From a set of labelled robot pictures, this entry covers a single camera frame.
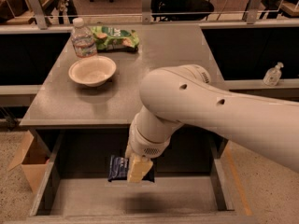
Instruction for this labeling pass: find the right metal railing post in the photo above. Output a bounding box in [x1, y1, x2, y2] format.
[242, 0, 262, 24]

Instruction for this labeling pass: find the green snack chip bag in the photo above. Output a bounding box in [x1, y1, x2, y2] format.
[91, 26, 139, 52]

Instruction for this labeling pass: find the middle metal railing post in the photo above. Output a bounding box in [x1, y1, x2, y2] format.
[141, 0, 151, 24]

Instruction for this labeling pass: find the black office chair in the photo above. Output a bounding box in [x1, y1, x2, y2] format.
[150, 0, 214, 21]

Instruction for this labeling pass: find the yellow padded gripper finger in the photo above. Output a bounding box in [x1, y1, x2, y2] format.
[125, 145, 153, 183]

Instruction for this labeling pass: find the open grey top drawer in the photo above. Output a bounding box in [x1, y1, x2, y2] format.
[10, 128, 257, 224]

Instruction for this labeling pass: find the dark blue rxbar wrapper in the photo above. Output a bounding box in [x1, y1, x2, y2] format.
[107, 155, 155, 183]

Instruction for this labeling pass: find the grey cabinet with drawer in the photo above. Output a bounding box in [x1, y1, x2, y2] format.
[20, 23, 244, 161]

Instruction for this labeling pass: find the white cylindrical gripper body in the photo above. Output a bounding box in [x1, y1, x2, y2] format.
[128, 125, 170, 159]

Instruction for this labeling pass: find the clear plastic water bottle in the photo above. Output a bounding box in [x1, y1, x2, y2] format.
[71, 18, 97, 58]

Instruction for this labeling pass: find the left metal railing post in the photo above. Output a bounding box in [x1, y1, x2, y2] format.
[28, 0, 48, 30]

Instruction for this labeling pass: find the white ceramic bowl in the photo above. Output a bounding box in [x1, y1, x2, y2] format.
[68, 56, 117, 87]

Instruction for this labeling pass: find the metal railing post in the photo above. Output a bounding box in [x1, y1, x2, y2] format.
[28, 0, 48, 30]
[141, 0, 151, 24]
[242, 0, 262, 24]

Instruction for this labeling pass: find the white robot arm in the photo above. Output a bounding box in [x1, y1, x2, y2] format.
[125, 64, 299, 183]

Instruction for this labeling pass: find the open cardboard box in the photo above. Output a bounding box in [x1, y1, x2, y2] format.
[7, 131, 49, 194]

